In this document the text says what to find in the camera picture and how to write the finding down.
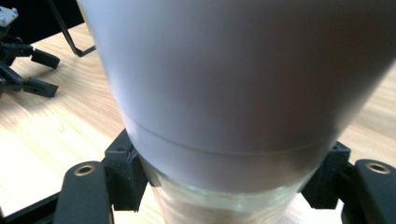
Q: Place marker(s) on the black shelf with metal legs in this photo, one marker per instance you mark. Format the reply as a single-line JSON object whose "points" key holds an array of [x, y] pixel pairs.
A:
{"points": [[70, 40]]}

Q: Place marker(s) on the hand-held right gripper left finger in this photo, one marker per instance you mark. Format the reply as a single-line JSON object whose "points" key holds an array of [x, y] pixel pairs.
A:
{"points": [[124, 177]]}

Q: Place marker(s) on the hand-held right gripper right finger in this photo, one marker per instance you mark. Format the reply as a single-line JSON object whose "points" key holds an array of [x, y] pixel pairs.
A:
{"points": [[330, 177]]}

